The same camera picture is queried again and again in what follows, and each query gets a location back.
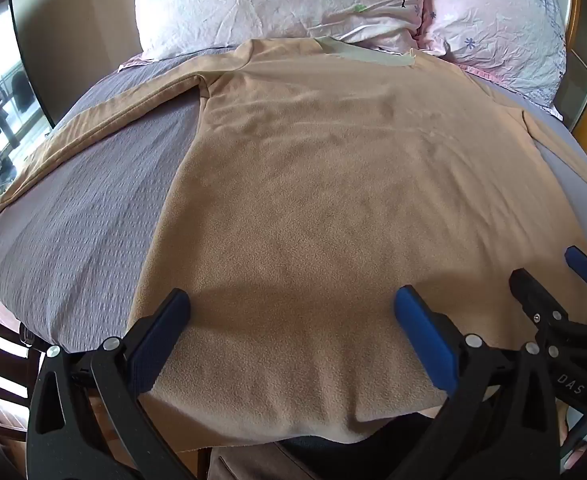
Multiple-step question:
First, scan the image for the white floral pillow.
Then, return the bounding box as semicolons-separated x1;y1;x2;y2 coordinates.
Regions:
134;0;430;62

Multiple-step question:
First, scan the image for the pink floral pillow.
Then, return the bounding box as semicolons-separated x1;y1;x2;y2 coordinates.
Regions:
420;0;570;122

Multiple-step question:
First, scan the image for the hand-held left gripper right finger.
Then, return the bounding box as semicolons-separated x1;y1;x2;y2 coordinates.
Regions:
387;285;563;480

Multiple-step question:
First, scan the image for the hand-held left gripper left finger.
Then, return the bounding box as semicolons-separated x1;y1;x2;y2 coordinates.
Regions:
26;288;210;480

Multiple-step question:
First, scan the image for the tan fleece long-sleeve shirt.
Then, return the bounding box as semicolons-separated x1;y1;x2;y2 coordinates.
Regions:
0;35;587;455

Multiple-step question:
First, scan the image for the window with hanging clothes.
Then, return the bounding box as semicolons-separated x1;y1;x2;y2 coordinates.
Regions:
0;0;50;196

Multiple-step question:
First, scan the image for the grey textured bedspread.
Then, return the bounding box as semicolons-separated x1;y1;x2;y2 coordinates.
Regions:
0;42;242;357

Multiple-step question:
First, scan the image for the light grey bed sheet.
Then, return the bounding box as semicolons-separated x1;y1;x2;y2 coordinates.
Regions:
466;64;587;226

